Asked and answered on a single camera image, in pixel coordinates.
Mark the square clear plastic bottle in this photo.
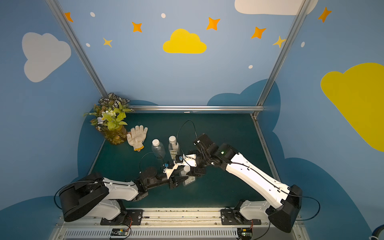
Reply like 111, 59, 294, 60
181, 170, 196, 186

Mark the round clear plastic bottle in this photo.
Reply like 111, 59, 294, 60
152, 142, 166, 160

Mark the tall clear labelled bottle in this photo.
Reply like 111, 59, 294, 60
169, 142, 181, 160

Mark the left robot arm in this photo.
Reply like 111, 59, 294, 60
58, 167, 188, 225

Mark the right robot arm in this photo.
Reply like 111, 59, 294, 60
194, 134, 303, 233

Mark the white knitted work glove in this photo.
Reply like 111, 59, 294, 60
127, 125, 148, 152

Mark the right circuit board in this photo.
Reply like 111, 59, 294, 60
237, 228, 253, 240

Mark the circuit board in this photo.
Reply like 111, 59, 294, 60
237, 228, 253, 240
110, 228, 130, 239

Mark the left circuit board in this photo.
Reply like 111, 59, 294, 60
110, 228, 130, 239

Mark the artificial potted plant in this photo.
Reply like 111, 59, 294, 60
84, 93, 134, 145

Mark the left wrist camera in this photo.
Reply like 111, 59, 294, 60
164, 163, 179, 179

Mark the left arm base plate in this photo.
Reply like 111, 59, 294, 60
100, 209, 144, 227

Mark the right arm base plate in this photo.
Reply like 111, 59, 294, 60
220, 208, 262, 226

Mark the right side table rail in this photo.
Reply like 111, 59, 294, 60
251, 112, 280, 181

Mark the table rail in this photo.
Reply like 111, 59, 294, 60
88, 139, 106, 175
251, 112, 280, 181

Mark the aluminium back rail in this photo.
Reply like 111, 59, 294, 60
130, 105, 264, 112

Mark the left side table rail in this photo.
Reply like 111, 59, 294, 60
88, 139, 106, 175

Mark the right aluminium frame post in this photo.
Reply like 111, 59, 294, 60
257, 0, 311, 107

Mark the aluminium frame post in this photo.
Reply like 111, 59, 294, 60
257, 0, 311, 107
46, 0, 108, 98

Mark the left aluminium frame post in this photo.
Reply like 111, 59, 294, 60
46, 0, 108, 98

